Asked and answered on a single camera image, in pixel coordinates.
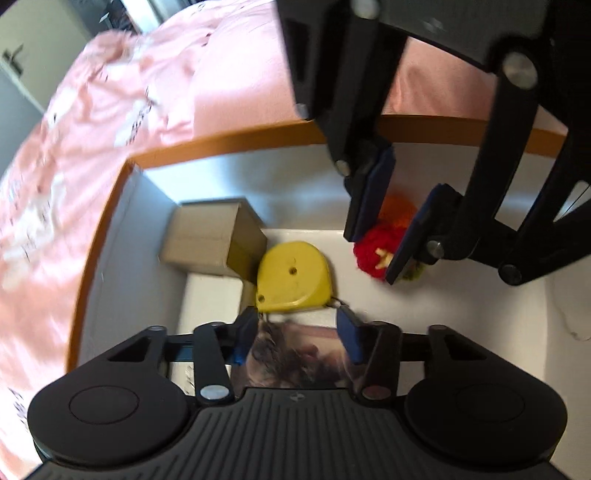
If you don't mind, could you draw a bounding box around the grey door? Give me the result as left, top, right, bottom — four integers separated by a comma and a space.
0, 41, 47, 139

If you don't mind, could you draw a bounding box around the small brown cardboard box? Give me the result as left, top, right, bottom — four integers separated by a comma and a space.
159, 198, 269, 283

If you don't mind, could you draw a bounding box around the pink printed blanket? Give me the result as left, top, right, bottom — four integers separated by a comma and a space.
0, 0, 573, 480

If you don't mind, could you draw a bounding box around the black door handle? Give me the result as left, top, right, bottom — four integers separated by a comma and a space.
2, 44, 25, 73

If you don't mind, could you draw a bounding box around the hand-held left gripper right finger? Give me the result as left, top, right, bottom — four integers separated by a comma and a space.
336, 305, 506, 401

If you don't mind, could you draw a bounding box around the yellow tape measure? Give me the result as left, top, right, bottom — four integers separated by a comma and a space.
255, 241, 345, 315

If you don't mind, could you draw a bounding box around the red knitted toy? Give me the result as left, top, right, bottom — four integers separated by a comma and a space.
353, 194, 426, 281

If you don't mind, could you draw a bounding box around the white rectangular box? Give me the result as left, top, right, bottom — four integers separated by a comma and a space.
168, 361, 198, 397

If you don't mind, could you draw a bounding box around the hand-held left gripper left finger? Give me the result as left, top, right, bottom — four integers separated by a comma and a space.
97, 305, 260, 407

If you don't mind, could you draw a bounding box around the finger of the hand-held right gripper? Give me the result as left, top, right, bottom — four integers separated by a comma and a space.
281, 14, 408, 244
385, 51, 591, 288

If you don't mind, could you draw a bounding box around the white bin with wooden rim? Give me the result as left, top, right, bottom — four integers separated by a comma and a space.
65, 113, 591, 480

